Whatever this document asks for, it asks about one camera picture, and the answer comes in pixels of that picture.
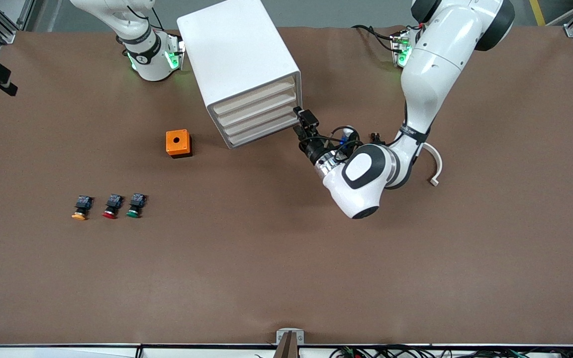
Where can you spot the white curved plastic clamp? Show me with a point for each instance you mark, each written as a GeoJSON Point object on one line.
{"type": "Point", "coordinates": [438, 166]}

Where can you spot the grey metal bracket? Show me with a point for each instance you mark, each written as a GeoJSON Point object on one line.
{"type": "Point", "coordinates": [290, 334]}

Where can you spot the green mushroom push button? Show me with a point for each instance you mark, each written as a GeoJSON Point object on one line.
{"type": "Point", "coordinates": [137, 200]}

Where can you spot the orange box with hole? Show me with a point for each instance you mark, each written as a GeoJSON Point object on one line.
{"type": "Point", "coordinates": [177, 141]}

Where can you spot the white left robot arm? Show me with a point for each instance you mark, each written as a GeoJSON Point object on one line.
{"type": "Point", "coordinates": [435, 74]}

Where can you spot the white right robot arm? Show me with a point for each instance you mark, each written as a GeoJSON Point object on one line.
{"type": "Point", "coordinates": [149, 54]}

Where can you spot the white square push button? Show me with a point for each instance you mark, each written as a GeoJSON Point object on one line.
{"type": "Point", "coordinates": [376, 135]}

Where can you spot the red mushroom push button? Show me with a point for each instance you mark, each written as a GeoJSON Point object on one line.
{"type": "Point", "coordinates": [113, 201]}

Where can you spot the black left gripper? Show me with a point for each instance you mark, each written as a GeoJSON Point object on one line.
{"type": "Point", "coordinates": [314, 147]}

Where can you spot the white table edge rail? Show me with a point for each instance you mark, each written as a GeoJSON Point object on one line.
{"type": "Point", "coordinates": [67, 352]}

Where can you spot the yellow mushroom push button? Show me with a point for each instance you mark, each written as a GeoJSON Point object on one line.
{"type": "Point", "coordinates": [81, 204]}

